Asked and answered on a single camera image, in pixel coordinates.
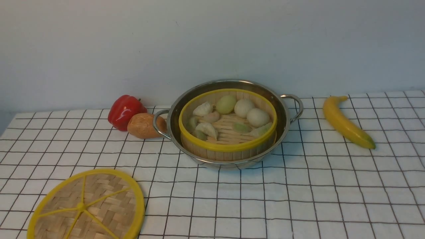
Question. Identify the pink small dumpling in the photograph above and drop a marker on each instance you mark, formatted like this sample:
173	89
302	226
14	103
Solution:
211	117

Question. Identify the green small dumpling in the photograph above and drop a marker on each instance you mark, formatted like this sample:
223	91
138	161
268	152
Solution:
241	128

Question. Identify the woven bamboo steamer lid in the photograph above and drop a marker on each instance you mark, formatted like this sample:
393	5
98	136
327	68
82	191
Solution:
95	204

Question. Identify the white round bun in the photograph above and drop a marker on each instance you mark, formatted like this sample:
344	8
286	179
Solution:
242	107
257	117

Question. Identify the red bell pepper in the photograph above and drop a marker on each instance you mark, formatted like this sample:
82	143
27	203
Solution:
123	109

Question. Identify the green left dumpling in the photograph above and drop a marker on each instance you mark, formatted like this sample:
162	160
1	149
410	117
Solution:
191	124

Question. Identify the stainless steel pot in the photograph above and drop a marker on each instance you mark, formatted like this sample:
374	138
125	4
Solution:
288	107

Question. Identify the pale green round bun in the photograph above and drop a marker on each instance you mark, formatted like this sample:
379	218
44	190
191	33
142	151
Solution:
226	104

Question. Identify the white checkered tablecloth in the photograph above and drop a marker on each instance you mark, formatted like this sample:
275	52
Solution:
315	185

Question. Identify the yellow banana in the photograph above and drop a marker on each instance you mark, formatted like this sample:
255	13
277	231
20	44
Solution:
343	125

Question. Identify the white pleated dumpling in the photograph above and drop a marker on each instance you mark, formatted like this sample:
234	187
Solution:
203	109

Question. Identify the white front dumpling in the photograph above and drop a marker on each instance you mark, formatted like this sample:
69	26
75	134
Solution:
208	129

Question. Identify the yellow-rimmed bamboo steamer basket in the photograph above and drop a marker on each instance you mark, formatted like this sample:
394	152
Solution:
230	145

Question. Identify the pale green right dumpling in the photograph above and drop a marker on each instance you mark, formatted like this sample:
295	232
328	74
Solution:
260	131

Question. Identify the brown potato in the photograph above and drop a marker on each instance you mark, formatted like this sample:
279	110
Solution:
141	126

